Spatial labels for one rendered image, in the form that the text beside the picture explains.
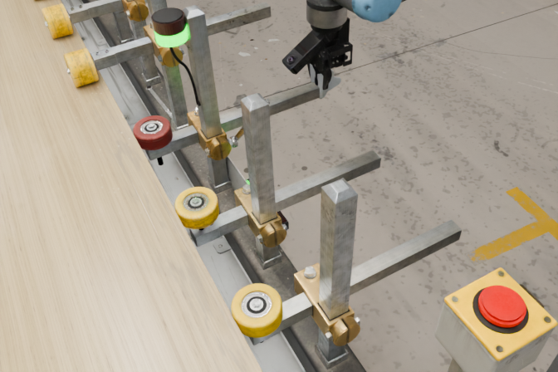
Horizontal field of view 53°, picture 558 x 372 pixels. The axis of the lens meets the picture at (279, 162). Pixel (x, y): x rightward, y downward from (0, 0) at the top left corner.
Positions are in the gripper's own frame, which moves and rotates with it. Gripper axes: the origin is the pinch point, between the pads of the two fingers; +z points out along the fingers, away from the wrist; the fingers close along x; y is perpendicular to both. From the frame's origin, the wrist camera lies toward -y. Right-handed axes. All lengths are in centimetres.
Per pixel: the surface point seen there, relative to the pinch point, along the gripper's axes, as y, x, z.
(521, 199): 90, -6, 83
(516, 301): -28, -81, -41
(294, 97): -7.5, -1.6, -3.3
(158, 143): -41.8, -4.1, -6.6
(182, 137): -35.9, -1.5, -3.5
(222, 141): -29.2, -8.3, -4.4
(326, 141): 43, 62, 83
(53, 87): -57, 27, -8
